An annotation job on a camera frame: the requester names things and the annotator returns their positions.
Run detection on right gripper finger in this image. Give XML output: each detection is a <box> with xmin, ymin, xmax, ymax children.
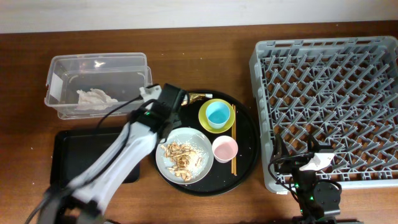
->
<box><xmin>273</xmin><ymin>134</ymin><xmax>290</xmax><ymax>159</ymax></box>
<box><xmin>307</xmin><ymin>134</ymin><xmax>332</xmax><ymax>153</ymax></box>

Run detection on gold snack wrapper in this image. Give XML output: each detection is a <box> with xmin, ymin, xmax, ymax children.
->
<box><xmin>181</xmin><ymin>93</ymin><xmax>213</xmax><ymax>106</ymax></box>

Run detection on yellow bowl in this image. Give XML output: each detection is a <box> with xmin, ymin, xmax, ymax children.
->
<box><xmin>198</xmin><ymin>99</ymin><xmax>236</xmax><ymax>134</ymax></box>

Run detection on pink cup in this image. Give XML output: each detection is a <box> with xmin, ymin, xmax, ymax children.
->
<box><xmin>212</xmin><ymin>136</ymin><xmax>234</xmax><ymax>163</ymax></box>

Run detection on light blue cup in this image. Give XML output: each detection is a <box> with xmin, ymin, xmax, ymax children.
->
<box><xmin>205</xmin><ymin>101</ymin><xmax>231</xmax><ymax>129</ymax></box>

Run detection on large white tissue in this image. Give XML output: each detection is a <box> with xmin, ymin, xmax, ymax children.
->
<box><xmin>76</xmin><ymin>88</ymin><xmax>118</xmax><ymax>110</ymax></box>

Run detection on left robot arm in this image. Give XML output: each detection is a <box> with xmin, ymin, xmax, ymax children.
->
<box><xmin>26</xmin><ymin>84</ymin><xmax>190</xmax><ymax>223</ymax></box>

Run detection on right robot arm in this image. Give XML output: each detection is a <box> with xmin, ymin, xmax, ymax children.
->
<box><xmin>267</xmin><ymin>134</ymin><xmax>342</xmax><ymax>224</ymax></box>

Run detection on grey dishwasher rack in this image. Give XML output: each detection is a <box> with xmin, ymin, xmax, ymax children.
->
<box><xmin>249</xmin><ymin>36</ymin><xmax>397</xmax><ymax>194</ymax></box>

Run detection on grey plate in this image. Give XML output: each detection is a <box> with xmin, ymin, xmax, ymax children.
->
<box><xmin>155</xmin><ymin>128</ymin><xmax>214</xmax><ymax>185</ymax></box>

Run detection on right wooden chopstick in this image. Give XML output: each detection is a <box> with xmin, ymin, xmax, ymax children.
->
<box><xmin>231</xmin><ymin>104</ymin><xmax>238</xmax><ymax>176</ymax></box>

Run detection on wooden chopstick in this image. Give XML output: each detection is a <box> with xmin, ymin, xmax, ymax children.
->
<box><xmin>231</xmin><ymin>104</ymin><xmax>238</xmax><ymax>176</ymax></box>
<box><xmin>230</xmin><ymin>103</ymin><xmax>236</xmax><ymax>175</ymax></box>

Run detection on food scraps on plate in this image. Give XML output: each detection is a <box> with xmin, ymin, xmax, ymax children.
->
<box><xmin>160</xmin><ymin>142</ymin><xmax>204</xmax><ymax>182</ymax></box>

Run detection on left wooden chopstick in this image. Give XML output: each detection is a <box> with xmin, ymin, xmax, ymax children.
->
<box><xmin>230</xmin><ymin>103</ymin><xmax>236</xmax><ymax>175</ymax></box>

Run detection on clear plastic bin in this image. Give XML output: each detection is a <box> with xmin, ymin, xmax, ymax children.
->
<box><xmin>44</xmin><ymin>52</ymin><xmax>152</xmax><ymax>119</ymax></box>

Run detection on black rectangular tray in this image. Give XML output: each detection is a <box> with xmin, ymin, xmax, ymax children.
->
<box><xmin>50</xmin><ymin>127</ymin><xmax>122</xmax><ymax>187</ymax></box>

